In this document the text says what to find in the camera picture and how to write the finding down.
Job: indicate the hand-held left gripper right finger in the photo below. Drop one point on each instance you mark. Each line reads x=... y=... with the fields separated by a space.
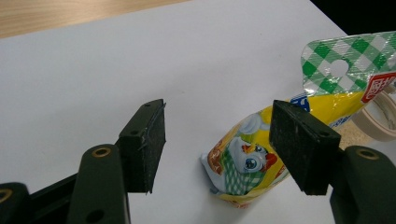
x=302 y=146

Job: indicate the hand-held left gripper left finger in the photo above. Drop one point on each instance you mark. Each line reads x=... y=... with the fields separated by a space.
x=143 y=149

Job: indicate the yellow green refill pouch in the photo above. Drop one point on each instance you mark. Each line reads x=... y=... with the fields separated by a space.
x=246 y=161

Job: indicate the white table mat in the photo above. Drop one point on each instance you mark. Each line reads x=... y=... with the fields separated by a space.
x=93 y=77

